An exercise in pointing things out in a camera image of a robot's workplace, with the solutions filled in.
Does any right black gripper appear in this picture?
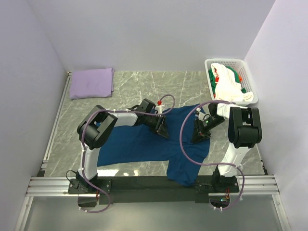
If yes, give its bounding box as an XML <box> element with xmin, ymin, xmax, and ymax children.
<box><xmin>190</xmin><ymin>116</ymin><xmax>225</xmax><ymax>144</ymax></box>

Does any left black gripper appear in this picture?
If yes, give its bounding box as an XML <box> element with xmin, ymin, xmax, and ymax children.
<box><xmin>144</xmin><ymin>114</ymin><xmax>169</xmax><ymax>138</ymax></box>

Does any blue t shirt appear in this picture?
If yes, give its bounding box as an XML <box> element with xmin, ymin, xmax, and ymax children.
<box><xmin>97</xmin><ymin>105</ymin><xmax>210</xmax><ymax>186</ymax></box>

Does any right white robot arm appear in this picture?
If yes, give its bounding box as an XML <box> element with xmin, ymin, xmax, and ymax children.
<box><xmin>191</xmin><ymin>103</ymin><xmax>262</xmax><ymax>192</ymax></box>

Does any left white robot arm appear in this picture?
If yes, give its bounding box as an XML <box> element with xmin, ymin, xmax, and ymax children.
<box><xmin>70</xmin><ymin>99</ymin><xmax>169</xmax><ymax>193</ymax></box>

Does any white t shirt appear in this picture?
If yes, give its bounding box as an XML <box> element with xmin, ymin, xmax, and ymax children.
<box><xmin>211</xmin><ymin>63</ymin><xmax>254</xmax><ymax>102</ymax></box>

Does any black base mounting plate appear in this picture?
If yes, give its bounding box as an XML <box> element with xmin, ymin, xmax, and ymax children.
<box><xmin>67</xmin><ymin>175</ymin><xmax>240</xmax><ymax>206</ymax></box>

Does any green t shirt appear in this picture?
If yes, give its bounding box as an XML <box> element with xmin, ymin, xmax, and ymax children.
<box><xmin>208</xmin><ymin>66</ymin><xmax>243</xmax><ymax>96</ymax></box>

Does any white plastic laundry basket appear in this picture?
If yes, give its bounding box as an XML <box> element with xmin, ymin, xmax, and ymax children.
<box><xmin>204</xmin><ymin>58</ymin><xmax>258</xmax><ymax>106</ymax></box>

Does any folded purple t shirt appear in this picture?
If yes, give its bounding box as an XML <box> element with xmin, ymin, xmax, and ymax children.
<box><xmin>69</xmin><ymin>68</ymin><xmax>114</xmax><ymax>100</ymax></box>

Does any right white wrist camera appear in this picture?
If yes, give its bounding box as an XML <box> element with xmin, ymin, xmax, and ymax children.
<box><xmin>196</xmin><ymin>108</ymin><xmax>209</xmax><ymax>121</ymax></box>

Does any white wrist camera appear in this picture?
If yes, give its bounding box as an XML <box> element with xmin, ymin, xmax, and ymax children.
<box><xmin>154</xmin><ymin>104</ymin><xmax>167</xmax><ymax>115</ymax></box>
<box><xmin>196</xmin><ymin>108</ymin><xmax>209</xmax><ymax>121</ymax></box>

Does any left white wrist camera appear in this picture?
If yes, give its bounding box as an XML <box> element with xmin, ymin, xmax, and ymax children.
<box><xmin>154</xmin><ymin>104</ymin><xmax>167</xmax><ymax>115</ymax></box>

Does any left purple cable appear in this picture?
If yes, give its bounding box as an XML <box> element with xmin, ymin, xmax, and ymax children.
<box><xmin>80</xmin><ymin>94</ymin><xmax>175</xmax><ymax>214</ymax></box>

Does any purple cable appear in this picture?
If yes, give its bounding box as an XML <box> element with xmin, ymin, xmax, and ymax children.
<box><xmin>179</xmin><ymin>101</ymin><xmax>246</xmax><ymax>211</ymax></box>
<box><xmin>80</xmin><ymin>94</ymin><xmax>175</xmax><ymax>214</ymax></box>

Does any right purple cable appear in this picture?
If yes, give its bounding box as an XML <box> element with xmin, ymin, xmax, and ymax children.
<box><xmin>179</xmin><ymin>101</ymin><xmax>246</xmax><ymax>211</ymax></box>

